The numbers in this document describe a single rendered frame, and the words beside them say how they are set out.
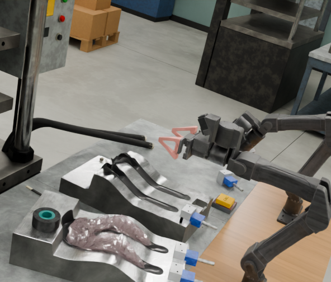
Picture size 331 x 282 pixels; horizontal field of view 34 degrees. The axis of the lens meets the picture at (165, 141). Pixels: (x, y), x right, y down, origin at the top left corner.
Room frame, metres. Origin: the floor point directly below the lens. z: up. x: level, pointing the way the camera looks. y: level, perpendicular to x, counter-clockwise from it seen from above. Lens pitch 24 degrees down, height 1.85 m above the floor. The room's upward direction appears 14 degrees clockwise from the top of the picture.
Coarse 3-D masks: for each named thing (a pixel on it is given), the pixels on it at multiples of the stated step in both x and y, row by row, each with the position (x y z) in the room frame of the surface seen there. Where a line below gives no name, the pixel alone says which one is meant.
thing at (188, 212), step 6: (186, 210) 1.57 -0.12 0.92; (192, 210) 1.58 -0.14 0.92; (180, 216) 1.57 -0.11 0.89; (186, 216) 1.56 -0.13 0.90; (192, 216) 1.57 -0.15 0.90; (198, 216) 1.58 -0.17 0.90; (204, 216) 1.58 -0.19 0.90; (192, 222) 1.56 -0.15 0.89; (198, 222) 1.55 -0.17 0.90; (204, 222) 1.56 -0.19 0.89; (216, 228) 1.55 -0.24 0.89
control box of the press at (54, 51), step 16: (0, 0) 2.05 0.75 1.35; (16, 0) 2.02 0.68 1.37; (48, 0) 2.10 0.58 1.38; (64, 0) 2.18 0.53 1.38; (0, 16) 2.04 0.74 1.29; (16, 16) 2.02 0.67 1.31; (48, 16) 2.11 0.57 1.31; (64, 16) 2.22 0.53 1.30; (48, 32) 2.13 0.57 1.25; (64, 32) 2.24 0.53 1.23; (16, 48) 2.01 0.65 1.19; (48, 48) 2.14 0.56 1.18; (64, 48) 2.25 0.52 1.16; (0, 64) 2.04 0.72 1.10; (16, 64) 2.01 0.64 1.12; (48, 64) 2.16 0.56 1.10; (64, 64) 2.27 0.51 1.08; (16, 96) 2.15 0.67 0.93; (16, 112) 2.14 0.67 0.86
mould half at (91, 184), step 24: (96, 168) 1.81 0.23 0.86; (120, 168) 1.72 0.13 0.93; (144, 168) 1.80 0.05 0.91; (72, 192) 1.67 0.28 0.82; (96, 192) 1.63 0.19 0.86; (120, 192) 1.60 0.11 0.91; (144, 192) 1.68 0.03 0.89; (192, 192) 1.75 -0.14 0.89; (144, 216) 1.57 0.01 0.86; (168, 216) 1.55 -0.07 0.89
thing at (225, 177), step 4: (220, 172) 2.06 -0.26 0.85; (224, 172) 2.06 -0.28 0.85; (228, 172) 2.07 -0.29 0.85; (232, 172) 2.08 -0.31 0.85; (220, 176) 2.05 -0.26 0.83; (224, 176) 2.04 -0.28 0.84; (228, 176) 2.06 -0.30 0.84; (232, 176) 2.07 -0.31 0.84; (216, 180) 2.06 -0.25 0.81; (220, 180) 2.05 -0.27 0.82; (224, 180) 2.04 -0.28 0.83; (228, 180) 2.02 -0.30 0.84; (232, 180) 2.03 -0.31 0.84; (236, 180) 2.04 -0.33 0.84; (220, 184) 2.04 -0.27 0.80; (224, 184) 2.05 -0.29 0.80; (228, 184) 2.02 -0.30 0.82; (232, 184) 2.02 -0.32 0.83; (236, 184) 2.02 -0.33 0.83; (240, 188) 1.99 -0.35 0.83
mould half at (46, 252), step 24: (48, 192) 1.49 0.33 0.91; (96, 216) 1.47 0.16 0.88; (24, 240) 1.24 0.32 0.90; (48, 240) 1.24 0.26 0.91; (168, 240) 1.47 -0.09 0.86; (24, 264) 1.24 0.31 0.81; (48, 264) 1.23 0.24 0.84; (72, 264) 1.23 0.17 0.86; (96, 264) 1.23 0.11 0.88; (120, 264) 1.24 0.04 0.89; (168, 264) 1.34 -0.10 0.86
